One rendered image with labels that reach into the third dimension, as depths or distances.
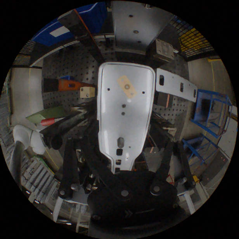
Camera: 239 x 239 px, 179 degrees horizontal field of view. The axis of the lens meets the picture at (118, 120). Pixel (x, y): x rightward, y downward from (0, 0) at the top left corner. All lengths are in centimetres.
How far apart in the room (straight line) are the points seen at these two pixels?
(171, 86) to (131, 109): 21
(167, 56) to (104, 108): 31
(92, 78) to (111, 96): 37
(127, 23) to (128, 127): 35
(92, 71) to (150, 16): 55
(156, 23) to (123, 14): 7
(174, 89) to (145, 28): 27
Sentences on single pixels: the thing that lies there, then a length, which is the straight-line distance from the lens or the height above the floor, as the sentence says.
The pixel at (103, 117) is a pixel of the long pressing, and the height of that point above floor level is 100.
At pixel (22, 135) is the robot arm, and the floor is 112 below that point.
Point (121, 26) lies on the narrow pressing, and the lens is 24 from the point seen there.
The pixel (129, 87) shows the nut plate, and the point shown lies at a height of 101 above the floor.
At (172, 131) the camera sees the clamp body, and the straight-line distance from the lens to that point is 37.
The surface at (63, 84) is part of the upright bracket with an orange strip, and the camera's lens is 20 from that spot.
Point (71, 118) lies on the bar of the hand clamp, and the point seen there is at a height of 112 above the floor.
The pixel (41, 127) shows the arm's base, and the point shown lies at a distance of 82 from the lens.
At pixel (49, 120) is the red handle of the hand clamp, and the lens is 27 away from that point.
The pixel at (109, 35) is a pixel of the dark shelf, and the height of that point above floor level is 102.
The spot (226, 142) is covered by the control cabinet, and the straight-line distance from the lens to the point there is 807.
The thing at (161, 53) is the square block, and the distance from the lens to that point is 31.
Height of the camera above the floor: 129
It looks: 69 degrees down
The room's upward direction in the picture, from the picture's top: 178 degrees counter-clockwise
